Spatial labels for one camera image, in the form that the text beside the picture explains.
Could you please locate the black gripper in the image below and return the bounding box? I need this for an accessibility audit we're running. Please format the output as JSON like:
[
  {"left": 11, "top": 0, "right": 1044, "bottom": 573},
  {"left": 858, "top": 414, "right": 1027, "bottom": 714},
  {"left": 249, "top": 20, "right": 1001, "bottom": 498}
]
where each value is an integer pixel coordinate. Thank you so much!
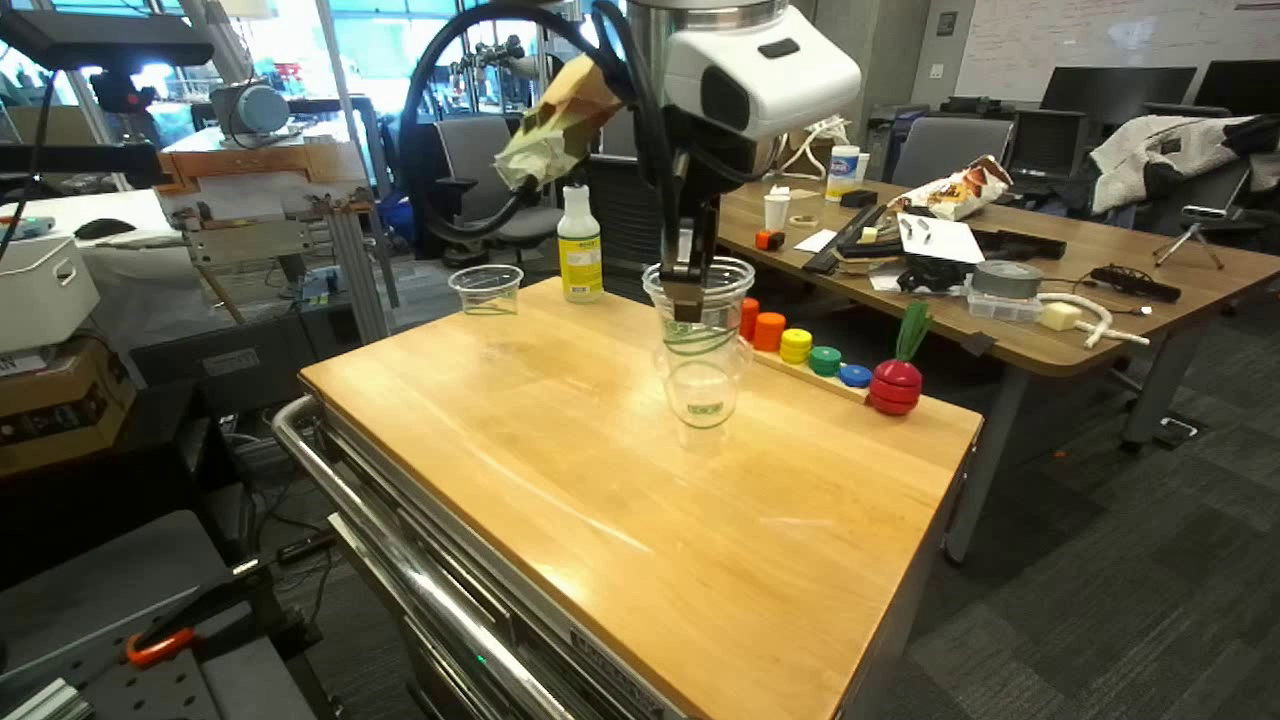
[{"left": 662, "top": 114, "right": 756, "bottom": 325}]

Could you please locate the clear plastic cup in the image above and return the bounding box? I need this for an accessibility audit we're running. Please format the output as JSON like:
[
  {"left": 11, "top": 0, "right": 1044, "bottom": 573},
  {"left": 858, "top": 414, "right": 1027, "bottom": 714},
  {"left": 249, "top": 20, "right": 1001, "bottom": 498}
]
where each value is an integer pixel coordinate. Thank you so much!
[
  {"left": 642, "top": 256, "right": 756, "bottom": 355},
  {"left": 448, "top": 266, "right": 525, "bottom": 317},
  {"left": 652, "top": 289, "right": 743, "bottom": 366},
  {"left": 662, "top": 344, "right": 740, "bottom": 430}
]

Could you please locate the clear plastic cup front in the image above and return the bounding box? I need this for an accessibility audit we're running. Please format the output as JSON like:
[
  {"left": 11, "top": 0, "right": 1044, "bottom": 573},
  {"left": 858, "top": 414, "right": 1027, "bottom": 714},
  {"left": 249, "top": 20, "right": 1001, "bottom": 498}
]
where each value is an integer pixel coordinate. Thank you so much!
[{"left": 662, "top": 344, "right": 740, "bottom": 430}]

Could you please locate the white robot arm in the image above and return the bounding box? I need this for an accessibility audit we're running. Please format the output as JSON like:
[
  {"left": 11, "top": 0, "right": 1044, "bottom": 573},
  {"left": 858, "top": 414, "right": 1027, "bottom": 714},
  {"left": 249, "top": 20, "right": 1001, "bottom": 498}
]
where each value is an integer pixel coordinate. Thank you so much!
[{"left": 625, "top": 0, "right": 863, "bottom": 325}]

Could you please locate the red stacking peg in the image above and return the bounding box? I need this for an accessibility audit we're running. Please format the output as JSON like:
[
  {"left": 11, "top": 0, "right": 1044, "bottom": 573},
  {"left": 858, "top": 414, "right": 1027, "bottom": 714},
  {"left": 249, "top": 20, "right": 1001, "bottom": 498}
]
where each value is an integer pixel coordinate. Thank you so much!
[{"left": 740, "top": 298, "right": 759, "bottom": 340}]

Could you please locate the orange stacking peg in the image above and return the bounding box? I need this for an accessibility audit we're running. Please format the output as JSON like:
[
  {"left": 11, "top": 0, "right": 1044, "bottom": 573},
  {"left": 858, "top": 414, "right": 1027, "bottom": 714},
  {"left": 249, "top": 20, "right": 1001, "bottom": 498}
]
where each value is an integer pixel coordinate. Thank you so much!
[{"left": 751, "top": 311, "right": 790, "bottom": 354}]

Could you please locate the yellow spray bottle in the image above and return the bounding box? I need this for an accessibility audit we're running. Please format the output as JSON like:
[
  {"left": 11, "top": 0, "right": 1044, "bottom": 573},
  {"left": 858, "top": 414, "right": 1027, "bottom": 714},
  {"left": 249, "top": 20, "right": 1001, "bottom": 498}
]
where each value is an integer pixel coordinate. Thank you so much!
[{"left": 555, "top": 186, "right": 606, "bottom": 299}]

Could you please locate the white pill bottle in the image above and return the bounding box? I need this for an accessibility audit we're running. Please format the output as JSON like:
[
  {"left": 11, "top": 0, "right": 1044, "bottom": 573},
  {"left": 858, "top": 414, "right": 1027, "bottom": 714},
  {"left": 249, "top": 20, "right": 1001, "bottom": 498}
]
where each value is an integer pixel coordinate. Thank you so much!
[{"left": 764, "top": 186, "right": 794, "bottom": 234}]

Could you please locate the yellow stacking peg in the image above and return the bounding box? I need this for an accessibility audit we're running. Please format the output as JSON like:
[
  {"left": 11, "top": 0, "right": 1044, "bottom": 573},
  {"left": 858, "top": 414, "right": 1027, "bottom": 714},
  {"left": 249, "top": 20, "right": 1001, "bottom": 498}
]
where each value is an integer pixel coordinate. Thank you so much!
[{"left": 780, "top": 330, "right": 813, "bottom": 366}]

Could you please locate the green stacking peg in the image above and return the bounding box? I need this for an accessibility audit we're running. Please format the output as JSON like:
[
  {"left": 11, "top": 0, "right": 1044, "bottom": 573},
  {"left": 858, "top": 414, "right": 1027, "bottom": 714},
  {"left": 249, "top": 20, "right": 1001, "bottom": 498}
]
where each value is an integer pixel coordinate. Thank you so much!
[{"left": 808, "top": 344, "right": 844, "bottom": 377}]

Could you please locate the blue stacking peg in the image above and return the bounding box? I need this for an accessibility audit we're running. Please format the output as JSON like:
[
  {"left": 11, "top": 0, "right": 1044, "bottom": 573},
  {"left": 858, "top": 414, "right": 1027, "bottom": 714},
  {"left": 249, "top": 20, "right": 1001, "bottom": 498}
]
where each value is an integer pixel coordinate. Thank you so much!
[{"left": 835, "top": 366, "right": 871, "bottom": 389}]

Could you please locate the grey office chair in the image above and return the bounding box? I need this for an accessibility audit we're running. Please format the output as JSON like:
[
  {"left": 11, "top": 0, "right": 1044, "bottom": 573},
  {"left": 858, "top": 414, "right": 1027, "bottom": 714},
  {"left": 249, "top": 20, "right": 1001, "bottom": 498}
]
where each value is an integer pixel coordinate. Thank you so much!
[{"left": 437, "top": 115, "right": 560, "bottom": 261}]

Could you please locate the red toy radish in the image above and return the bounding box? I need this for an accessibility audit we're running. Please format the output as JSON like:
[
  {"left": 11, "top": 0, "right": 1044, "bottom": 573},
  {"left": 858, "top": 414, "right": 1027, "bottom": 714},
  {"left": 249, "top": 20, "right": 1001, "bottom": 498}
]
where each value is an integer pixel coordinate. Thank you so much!
[{"left": 869, "top": 305, "right": 931, "bottom": 417}]

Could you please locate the white paper sheet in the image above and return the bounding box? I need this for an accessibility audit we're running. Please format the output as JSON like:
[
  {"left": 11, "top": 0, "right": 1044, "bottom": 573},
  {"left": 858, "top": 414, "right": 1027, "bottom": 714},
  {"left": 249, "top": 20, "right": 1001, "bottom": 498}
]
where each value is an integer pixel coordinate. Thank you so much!
[{"left": 895, "top": 213, "right": 986, "bottom": 266}]

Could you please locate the snack bag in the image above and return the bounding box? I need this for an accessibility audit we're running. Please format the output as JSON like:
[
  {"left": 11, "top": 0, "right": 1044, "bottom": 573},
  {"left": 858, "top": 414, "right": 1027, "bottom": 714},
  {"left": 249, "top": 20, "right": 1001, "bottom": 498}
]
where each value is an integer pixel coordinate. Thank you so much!
[{"left": 906, "top": 157, "right": 1013, "bottom": 221}]

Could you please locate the wooden office desk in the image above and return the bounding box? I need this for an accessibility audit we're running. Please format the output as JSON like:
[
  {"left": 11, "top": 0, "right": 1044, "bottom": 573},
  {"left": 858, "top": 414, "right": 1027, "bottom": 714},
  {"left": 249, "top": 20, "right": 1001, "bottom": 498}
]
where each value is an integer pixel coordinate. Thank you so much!
[{"left": 715, "top": 186, "right": 1280, "bottom": 564}]

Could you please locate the black computer monitor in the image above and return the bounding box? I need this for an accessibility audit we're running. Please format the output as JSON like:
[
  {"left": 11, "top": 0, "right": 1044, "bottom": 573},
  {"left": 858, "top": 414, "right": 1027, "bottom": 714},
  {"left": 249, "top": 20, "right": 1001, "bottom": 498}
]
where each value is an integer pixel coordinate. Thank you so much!
[{"left": 1008, "top": 108, "right": 1089, "bottom": 179}]

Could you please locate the white cloth on chair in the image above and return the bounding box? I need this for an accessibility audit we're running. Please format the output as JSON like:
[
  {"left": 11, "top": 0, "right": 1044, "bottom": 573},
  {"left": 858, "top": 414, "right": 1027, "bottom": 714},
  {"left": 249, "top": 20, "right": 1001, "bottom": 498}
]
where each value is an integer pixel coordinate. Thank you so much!
[{"left": 1089, "top": 115, "right": 1244, "bottom": 213}]

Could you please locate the cardboard box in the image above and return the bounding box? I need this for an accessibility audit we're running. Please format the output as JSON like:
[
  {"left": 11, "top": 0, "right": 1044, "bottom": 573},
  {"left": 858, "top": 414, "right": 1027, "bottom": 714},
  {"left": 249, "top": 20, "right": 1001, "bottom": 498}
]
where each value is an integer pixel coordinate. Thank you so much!
[{"left": 0, "top": 336, "right": 135, "bottom": 477}]

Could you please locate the white storage bin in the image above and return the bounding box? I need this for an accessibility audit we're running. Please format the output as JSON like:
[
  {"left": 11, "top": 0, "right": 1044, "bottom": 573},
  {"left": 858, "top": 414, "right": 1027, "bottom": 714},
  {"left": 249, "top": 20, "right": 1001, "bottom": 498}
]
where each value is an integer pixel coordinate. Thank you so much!
[{"left": 0, "top": 240, "right": 100, "bottom": 354}]

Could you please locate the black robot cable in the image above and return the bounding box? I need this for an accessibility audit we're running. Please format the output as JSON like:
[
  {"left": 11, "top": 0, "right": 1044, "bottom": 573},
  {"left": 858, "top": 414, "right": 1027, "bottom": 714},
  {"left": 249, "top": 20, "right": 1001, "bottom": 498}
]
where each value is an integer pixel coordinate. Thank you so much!
[{"left": 396, "top": 0, "right": 676, "bottom": 253}]

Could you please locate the wrist camera with wood mount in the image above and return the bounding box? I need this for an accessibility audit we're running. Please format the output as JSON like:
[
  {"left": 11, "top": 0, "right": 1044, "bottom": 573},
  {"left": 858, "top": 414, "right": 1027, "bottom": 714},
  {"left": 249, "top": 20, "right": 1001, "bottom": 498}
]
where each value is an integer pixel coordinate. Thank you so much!
[{"left": 493, "top": 56, "right": 622, "bottom": 190}]

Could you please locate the metal cart frame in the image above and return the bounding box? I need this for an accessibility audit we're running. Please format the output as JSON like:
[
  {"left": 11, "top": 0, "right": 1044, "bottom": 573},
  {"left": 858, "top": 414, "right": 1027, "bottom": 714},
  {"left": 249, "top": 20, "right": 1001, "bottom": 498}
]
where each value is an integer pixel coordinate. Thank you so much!
[{"left": 273, "top": 395, "right": 688, "bottom": 720}]

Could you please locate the orange handled clamp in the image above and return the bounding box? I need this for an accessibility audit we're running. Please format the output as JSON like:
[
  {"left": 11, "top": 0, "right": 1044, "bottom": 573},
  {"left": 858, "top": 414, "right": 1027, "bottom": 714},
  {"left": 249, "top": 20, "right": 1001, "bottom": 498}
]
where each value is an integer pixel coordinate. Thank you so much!
[{"left": 126, "top": 630, "right": 195, "bottom": 670}]

